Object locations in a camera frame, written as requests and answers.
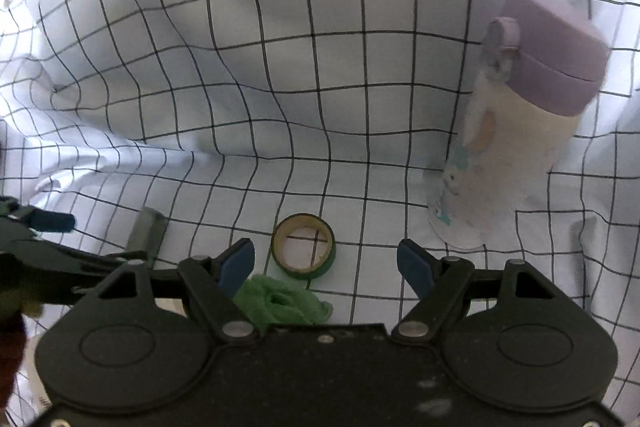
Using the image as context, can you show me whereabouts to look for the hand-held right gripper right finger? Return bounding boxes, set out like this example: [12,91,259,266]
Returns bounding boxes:
[391,238,551,342]

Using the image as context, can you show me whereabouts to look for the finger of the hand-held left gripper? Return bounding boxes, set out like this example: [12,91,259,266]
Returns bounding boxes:
[0,239,129,304]
[0,196,77,234]

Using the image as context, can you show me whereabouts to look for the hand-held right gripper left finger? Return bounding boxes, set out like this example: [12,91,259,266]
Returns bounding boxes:
[95,238,262,342]

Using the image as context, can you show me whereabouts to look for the green soft cloth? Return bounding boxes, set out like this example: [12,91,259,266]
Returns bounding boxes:
[232,274,335,328]

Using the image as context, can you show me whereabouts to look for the person's left forearm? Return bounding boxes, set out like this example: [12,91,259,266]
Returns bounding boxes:
[0,312,27,390]

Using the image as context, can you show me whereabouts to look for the green tape roll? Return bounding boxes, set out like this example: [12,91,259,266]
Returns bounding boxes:
[270,213,337,280]

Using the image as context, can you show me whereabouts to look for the grey rectangular block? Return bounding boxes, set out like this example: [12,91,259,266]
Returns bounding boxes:
[125,207,169,269]

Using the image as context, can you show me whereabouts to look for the purple lid printed bottle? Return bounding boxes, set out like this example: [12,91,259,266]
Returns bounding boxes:
[427,0,611,250]

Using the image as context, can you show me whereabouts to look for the white black grid bedsheet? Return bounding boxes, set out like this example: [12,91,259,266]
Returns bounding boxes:
[0,0,640,427]

